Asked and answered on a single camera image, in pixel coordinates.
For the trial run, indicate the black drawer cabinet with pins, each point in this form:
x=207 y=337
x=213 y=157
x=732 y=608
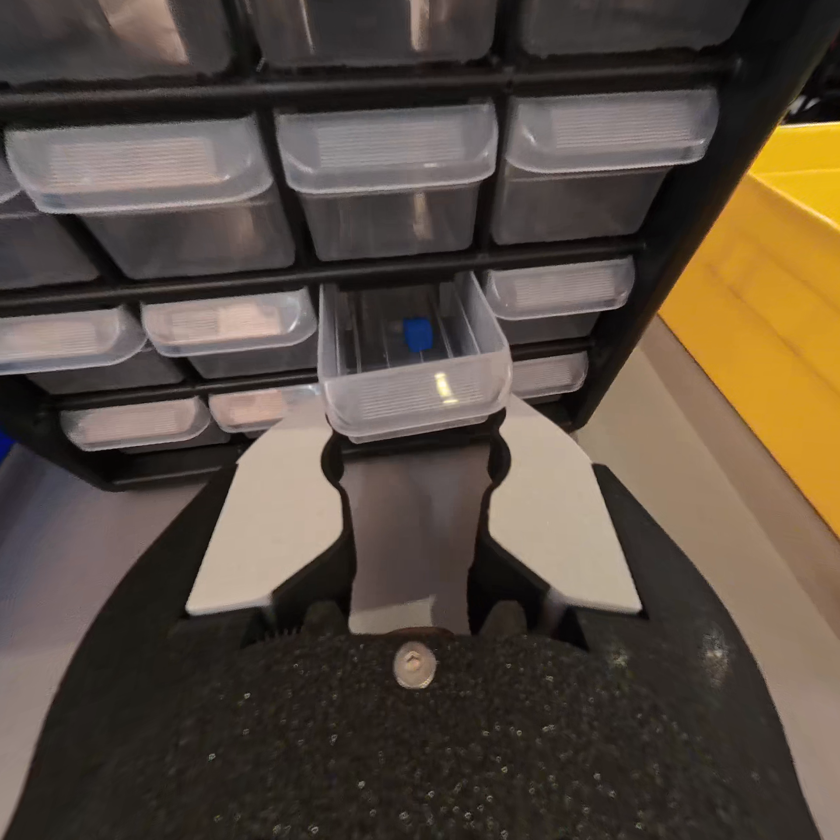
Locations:
x=689 y=216

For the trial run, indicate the yellow plastic bin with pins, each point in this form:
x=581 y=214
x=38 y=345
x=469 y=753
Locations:
x=774 y=328

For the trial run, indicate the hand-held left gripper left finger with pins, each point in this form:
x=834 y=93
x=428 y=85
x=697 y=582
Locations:
x=275 y=518

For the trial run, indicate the small blue block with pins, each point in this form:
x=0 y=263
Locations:
x=417 y=334

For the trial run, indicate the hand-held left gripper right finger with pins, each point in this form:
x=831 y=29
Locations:
x=558 y=525

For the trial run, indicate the clear plastic drawer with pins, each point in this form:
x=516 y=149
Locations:
x=407 y=400

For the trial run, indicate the set of clear cabinet drawers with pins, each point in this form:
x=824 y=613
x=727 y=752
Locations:
x=387 y=177

